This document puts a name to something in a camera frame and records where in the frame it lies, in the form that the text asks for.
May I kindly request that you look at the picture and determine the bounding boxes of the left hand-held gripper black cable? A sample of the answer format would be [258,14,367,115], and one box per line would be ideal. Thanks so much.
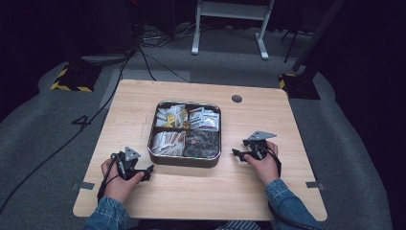
[97,153,120,203]

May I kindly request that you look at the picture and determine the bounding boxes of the person's striped clothing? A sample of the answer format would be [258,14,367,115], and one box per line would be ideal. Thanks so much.
[214,219,261,230]

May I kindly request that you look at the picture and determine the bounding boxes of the group of white yellow packets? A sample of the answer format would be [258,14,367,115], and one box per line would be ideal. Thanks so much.
[155,103,190,129]

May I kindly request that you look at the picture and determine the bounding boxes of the long black floor cable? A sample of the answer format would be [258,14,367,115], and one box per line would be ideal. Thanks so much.
[0,47,139,215]

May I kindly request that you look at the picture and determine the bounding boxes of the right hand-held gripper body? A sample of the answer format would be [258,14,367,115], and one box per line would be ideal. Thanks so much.
[242,129,278,161]

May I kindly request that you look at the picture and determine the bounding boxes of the white metal stand frame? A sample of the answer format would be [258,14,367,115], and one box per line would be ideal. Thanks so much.
[191,0,276,61]

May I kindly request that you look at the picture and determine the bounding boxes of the group of white brown stick packets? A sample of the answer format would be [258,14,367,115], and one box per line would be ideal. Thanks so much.
[150,129,187,157]

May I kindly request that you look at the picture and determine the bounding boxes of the person's right hand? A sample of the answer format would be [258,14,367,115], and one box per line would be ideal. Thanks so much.
[244,141,282,187]

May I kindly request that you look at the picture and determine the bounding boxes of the tangle of floor cables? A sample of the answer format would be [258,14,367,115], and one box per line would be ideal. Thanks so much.
[139,22,200,50]

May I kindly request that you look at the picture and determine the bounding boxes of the person's left hand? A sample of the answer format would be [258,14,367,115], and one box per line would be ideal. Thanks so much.
[101,157,146,204]

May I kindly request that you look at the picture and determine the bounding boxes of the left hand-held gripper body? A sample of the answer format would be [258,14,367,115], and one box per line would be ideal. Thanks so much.
[110,146,147,181]

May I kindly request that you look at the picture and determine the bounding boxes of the grey metal table bracket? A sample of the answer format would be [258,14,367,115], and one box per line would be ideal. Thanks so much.
[304,180,326,191]
[71,181,96,192]

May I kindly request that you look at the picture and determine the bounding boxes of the group of white silver packets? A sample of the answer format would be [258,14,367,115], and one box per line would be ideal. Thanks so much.
[188,106,221,131]

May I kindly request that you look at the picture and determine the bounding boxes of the black stand base hazard stripes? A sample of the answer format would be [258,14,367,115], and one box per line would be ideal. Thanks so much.
[278,73,322,101]
[50,64,103,93]

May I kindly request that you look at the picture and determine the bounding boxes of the thin black floor cable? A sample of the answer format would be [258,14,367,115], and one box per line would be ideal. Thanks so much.
[138,44,192,84]

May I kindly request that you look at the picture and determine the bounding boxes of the square metal compartment tin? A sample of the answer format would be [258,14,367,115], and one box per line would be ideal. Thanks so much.
[147,100,222,169]

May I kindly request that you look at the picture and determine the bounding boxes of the dark slanted stand pole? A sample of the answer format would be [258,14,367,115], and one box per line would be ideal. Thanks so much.
[291,0,347,73]

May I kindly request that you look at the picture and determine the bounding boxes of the group of dark packets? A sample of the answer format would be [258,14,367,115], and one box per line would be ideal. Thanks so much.
[183,128,220,159]

